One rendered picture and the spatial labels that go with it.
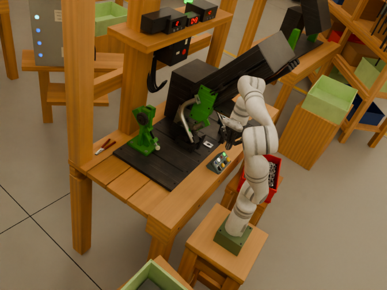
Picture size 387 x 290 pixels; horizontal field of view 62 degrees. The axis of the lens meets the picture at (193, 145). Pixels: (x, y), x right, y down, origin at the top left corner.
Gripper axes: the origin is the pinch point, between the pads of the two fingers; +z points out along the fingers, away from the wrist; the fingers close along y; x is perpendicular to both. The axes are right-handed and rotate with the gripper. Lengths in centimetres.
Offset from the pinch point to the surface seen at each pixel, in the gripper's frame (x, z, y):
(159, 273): 48, 37, -5
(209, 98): -39, 7, 31
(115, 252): 8, 130, 49
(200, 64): -68, 6, 56
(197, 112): -36, 18, 35
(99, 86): 4, 5, 74
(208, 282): -3, 107, -19
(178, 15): -34, -32, 59
